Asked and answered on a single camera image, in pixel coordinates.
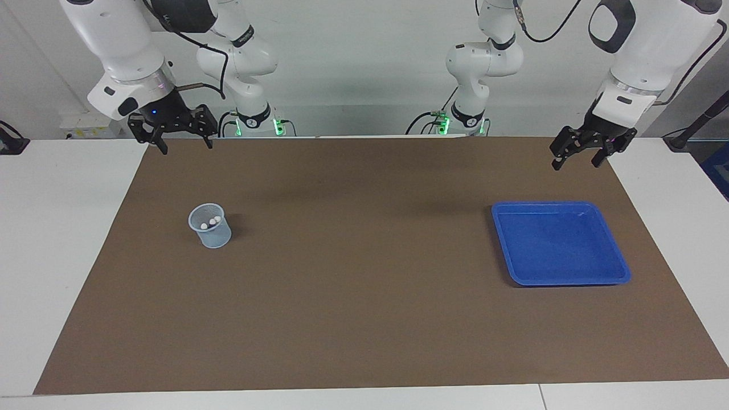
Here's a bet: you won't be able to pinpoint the black base cables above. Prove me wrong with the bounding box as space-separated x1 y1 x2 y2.
406 85 492 136
218 111 297 137

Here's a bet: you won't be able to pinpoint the light blue mesh pen cup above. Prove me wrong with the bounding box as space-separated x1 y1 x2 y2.
188 203 232 249

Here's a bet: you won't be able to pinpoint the black clamp mount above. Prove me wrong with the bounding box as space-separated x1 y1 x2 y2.
0 121 30 155

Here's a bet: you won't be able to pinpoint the black left base cables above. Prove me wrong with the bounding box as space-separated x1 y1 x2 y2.
406 85 492 136

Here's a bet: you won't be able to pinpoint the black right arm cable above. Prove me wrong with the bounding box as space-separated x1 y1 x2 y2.
142 0 228 100

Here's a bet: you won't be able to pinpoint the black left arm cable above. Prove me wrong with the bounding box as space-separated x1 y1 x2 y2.
513 0 729 106

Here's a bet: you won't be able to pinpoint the white power strip box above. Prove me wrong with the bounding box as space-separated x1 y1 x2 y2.
60 111 121 139

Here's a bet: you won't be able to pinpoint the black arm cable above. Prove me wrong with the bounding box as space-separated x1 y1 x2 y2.
513 0 729 106
142 0 228 100

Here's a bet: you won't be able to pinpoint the brown table mat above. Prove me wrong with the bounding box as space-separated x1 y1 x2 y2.
33 136 729 395

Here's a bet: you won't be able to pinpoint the black right base cables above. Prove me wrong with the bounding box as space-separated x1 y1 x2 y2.
218 111 297 137

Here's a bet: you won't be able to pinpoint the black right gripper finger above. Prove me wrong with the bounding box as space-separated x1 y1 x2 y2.
191 104 219 150
128 114 169 155

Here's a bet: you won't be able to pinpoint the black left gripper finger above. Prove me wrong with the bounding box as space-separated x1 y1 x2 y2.
591 129 637 169
550 125 588 171

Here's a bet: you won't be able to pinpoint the black stand pole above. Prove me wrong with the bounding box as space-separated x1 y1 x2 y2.
664 91 729 151

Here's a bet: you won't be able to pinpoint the blue plastic tray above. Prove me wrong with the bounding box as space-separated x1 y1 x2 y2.
491 200 632 286

